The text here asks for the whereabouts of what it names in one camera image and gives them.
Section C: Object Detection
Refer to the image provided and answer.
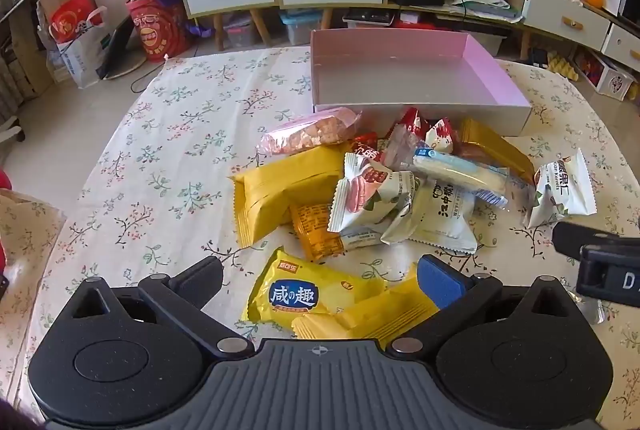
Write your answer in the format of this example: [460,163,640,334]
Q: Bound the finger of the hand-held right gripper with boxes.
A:
[552,221,621,261]

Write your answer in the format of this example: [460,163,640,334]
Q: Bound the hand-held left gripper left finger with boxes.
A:
[60,256,253,357]

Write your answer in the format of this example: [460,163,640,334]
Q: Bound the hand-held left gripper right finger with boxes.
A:
[387,255,581,356]

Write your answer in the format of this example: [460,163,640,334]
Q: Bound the white packet green nut print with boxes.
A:
[522,147,598,229]

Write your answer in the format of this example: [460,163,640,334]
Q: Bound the white packet black writing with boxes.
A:
[380,177,479,256]

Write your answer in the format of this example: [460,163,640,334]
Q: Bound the yellow striped packet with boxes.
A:
[291,264,442,342]

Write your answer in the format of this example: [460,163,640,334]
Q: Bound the yellow packet blue label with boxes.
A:
[242,247,387,326]

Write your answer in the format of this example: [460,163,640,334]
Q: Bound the white bread clear packet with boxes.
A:
[412,147,509,207]

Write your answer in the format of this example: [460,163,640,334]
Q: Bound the white packet red nut print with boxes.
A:
[327,152,422,234]

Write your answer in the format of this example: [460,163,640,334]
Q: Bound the gold packet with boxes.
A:
[457,117,536,185]

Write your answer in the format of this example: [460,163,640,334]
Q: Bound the large yellow packet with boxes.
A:
[229,144,352,247]

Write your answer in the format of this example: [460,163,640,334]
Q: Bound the small orange packet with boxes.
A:
[290,202,347,262]

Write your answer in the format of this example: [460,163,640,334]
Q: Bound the clear wafer packet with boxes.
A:
[385,122,421,171]

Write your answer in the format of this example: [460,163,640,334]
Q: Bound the red white printed packet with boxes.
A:
[425,117,457,156]

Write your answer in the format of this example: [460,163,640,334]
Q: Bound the red snack packet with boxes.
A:
[390,106,431,141]
[350,132,382,163]

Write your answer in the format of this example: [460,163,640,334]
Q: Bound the pink clear biscuit packet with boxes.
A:
[257,106,362,157]

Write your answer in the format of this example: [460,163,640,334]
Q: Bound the pink cardboard box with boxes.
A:
[310,28,533,136]

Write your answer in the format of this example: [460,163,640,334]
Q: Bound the floral tablecloth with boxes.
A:
[10,45,640,430]

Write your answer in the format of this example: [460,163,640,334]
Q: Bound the white printed box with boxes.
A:
[575,50,636,101]

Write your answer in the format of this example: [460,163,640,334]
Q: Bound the yellow egg carton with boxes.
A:
[547,51,581,81]

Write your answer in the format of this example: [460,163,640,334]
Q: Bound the floral cushion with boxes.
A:
[0,190,66,291]

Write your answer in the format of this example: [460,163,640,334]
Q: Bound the small white drawer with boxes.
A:
[602,24,640,72]

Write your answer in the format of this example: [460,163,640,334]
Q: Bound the clear storage box yellow contents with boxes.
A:
[467,27,508,56]

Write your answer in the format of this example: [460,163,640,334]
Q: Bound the chair caster base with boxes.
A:
[0,110,26,143]

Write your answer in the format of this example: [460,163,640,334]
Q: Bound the black flat panel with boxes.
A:
[97,15,138,78]

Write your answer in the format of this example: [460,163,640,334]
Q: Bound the white red shopping bag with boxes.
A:
[47,0,113,88]

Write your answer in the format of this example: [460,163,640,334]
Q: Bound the clear storage box black lid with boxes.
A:
[342,7,396,31]

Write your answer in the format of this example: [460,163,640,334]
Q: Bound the wooden bookshelf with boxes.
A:
[0,0,86,101]

